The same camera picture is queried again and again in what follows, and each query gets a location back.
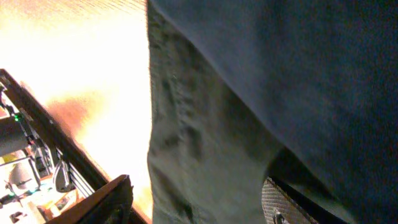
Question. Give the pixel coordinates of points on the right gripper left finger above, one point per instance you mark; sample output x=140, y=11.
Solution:
x=111, y=204

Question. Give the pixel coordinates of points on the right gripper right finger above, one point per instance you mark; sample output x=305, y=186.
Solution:
x=284, y=205

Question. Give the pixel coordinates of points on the black garment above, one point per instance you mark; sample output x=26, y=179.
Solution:
x=208, y=153

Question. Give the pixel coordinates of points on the navy blue shorts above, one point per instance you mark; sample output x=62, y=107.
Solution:
x=321, y=77

